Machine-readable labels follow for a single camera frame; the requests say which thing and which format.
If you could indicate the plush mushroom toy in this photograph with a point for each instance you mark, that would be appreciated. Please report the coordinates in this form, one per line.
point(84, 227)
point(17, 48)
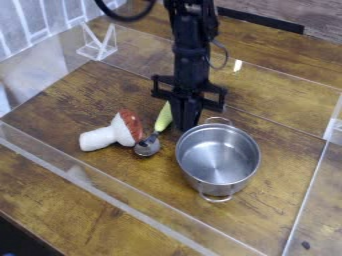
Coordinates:
point(124, 131)

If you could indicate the black strip on table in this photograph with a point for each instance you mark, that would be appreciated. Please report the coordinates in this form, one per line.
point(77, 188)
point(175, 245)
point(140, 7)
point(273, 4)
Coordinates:
point(261, 20)

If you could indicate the green handled metal spoon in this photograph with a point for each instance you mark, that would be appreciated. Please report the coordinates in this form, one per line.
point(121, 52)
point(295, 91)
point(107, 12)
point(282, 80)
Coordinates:
point(149, 145)

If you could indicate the stainless steel pot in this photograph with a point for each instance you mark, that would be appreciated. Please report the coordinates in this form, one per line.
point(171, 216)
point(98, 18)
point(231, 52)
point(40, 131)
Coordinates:
point(219, 157)

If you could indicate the clear acrylic triangle stand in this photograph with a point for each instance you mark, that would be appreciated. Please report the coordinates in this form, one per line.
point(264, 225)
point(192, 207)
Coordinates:
point(97, 49)

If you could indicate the clear acrylic enclosure wall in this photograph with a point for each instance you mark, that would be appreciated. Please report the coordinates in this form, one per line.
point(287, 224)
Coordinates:
point(282, 215)

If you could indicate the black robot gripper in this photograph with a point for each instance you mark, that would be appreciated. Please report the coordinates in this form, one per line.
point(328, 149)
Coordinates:
point(193, 24)

